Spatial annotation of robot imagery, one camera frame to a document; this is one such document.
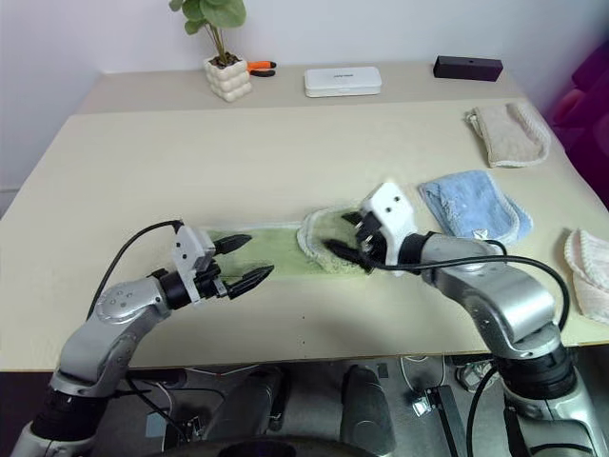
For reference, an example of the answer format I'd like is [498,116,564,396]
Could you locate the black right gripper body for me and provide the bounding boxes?
[352,212,390,275]

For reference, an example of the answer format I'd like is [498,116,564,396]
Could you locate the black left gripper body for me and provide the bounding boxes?
[191,263,237,302]

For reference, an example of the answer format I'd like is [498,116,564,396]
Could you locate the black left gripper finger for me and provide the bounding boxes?
[226,265,276,300]
[213,233,253,259]

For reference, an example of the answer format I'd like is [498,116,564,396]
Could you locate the green towel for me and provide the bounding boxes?
[198,205,378,279]

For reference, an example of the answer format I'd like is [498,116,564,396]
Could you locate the blue towel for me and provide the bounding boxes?
[418,169,534,247]

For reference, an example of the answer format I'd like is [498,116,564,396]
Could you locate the beige towel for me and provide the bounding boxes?
[464,101,553,169]

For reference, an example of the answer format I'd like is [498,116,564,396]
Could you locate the pink towel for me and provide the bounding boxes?
[563,228,609,328]

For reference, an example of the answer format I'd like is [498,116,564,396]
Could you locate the dark rounded shape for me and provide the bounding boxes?
[339,363,397,456]
[202,365,292,445]

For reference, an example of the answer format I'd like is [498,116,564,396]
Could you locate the white flat case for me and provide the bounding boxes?
[304,66,385,100]

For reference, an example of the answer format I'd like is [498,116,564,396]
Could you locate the white bubble plant pot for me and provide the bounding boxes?
[204,51,253,104]

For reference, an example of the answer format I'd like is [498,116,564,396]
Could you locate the black floor stand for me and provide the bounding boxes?
[424,384,466,457]

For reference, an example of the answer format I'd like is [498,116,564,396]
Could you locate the black rectangular box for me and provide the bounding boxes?
[432,54,504,83]

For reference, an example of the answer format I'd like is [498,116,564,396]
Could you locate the green leafy plant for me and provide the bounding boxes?
[167,0,248,64]

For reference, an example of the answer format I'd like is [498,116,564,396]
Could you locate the purple seat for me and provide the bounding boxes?
[545,41,609,216]

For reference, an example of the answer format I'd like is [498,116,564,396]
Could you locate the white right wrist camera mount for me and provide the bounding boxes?
[359,180,419,267]

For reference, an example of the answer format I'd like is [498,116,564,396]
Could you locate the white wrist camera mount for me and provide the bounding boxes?
[359,180,419,267]
[171,225,218,304]

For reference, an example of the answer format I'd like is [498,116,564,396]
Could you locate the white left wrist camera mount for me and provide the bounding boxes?
[171,225,218,304]

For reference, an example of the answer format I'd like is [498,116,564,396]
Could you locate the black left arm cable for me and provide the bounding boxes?
[87,219,186,321]

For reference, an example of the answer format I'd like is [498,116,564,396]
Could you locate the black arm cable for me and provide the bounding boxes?
[87,219,186,321]
[388,239,572,457]

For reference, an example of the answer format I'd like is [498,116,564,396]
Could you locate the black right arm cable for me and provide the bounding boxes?
[388,239,572,457]

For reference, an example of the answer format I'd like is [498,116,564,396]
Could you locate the orange handled pliers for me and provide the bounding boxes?
[246,59,278,79]

